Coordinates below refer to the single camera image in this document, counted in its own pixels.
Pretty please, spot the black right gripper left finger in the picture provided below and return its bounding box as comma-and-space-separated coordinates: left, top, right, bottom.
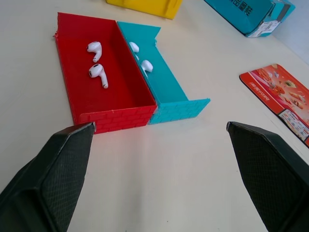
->
0, 122, 97, 232

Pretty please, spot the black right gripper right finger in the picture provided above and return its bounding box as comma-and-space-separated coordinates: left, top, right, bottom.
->
226, 121, 309, 232

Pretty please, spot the teal cardboard box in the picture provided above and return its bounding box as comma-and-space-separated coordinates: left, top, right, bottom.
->
204, 0, 296, 38

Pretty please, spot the yellow tray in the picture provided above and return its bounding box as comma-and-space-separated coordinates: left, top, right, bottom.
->
105, 0, 183, 20

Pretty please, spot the red printed card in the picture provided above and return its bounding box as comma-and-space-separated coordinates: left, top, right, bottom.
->
239, 63, 309, 148

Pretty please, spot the red brick-pattern tray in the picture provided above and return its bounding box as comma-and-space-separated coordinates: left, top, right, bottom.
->
52, 12, 158, 134

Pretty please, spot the teal brick-pattern tray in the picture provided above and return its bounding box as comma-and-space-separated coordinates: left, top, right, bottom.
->
116, 21, 211, 125

